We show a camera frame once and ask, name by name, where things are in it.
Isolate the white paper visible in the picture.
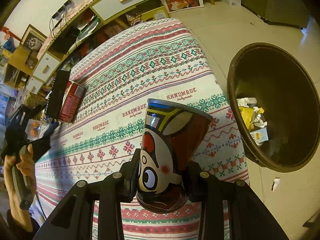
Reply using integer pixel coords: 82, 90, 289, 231
236, 98, 267, 131

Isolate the framed orange picture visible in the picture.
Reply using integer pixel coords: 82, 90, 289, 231
160, 0, 204, 14

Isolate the white paper scrap on floor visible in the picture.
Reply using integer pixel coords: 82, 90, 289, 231
271, 178, 280, 191

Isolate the red cartoon face can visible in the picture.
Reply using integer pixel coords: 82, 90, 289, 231
137, 99, 213, 213

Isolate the yellow cardboard box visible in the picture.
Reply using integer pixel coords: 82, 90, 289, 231
141, 6, 169, 22

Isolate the white and yellow carton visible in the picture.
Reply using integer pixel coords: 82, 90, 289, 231
250, 127, 268, 145

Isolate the yellow snack wrapper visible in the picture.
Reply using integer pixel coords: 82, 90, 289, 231
239, 106, 267, 131

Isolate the black compartment tray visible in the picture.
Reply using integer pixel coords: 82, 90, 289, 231
45, 70, 71, 119

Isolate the glass jar with oranges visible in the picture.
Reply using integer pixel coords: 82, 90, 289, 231
25, 119, 49, 140

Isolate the framed lion picture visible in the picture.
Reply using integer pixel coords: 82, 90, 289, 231
21, 24, 47, 52

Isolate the white drawer TV cabinet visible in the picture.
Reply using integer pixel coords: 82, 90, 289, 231
24, 0, 224, 94

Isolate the patterned tablecloth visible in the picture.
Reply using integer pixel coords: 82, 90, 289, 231
35, 17, 251, 240

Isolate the person's left hand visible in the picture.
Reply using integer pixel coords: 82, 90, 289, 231
3, 144, 36, 232

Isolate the red can with label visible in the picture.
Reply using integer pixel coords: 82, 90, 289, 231
58, 80, 85, 123

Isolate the clear jar of seeds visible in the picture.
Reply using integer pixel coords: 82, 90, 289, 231
22, 92, 48, 108

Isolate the dark brown trash bin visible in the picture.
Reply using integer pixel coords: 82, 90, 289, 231
227, 42, 319, 173

